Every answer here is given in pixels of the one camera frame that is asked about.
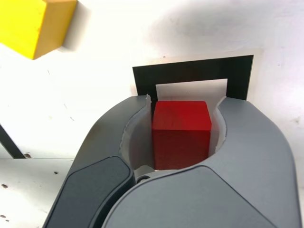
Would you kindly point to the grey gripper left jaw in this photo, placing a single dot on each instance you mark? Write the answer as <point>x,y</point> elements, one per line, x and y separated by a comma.
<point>95,166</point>

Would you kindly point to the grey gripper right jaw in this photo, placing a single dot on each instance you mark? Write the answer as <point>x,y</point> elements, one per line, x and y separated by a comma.
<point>213,194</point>

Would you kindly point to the red cube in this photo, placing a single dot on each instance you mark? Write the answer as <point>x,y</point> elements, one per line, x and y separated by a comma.
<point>180,133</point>

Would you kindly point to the yellow cube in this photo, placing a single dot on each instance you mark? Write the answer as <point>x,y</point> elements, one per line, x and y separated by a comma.
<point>28,26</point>

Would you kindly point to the black tape square outline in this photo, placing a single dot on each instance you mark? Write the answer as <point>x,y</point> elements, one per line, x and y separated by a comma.
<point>190,71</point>

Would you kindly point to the black tape strip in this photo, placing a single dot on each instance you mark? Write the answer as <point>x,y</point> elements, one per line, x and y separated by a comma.
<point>12,145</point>

